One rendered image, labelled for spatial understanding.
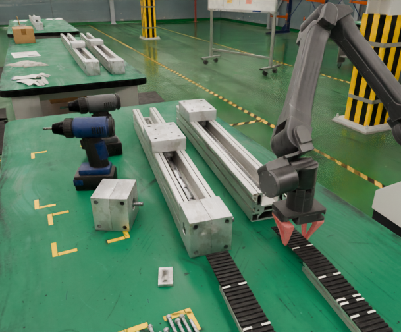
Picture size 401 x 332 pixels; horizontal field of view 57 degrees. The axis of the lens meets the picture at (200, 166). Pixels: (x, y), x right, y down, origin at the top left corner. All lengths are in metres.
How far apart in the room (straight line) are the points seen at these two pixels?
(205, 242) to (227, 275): 0.11
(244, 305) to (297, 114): 0.40
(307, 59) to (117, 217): 0.59
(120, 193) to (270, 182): 0.38
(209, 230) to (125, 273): 0.20
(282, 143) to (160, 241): 0.37
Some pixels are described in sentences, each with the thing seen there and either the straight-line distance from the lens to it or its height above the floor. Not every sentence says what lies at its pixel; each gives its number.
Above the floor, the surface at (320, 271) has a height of 0.81.
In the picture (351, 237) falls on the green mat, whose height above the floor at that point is 0.78.
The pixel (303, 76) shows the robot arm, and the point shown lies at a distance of 0.90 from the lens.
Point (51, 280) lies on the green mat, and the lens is 0.86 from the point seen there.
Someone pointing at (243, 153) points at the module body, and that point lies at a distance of 1.15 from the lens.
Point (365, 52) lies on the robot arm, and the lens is 1.10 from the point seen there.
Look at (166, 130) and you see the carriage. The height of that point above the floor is 0.90.
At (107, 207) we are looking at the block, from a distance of 0.93.
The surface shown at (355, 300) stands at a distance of 0.77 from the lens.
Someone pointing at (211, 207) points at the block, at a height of 0.87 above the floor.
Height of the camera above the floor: 1.33
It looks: 26 degrees down
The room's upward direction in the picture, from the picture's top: straight up
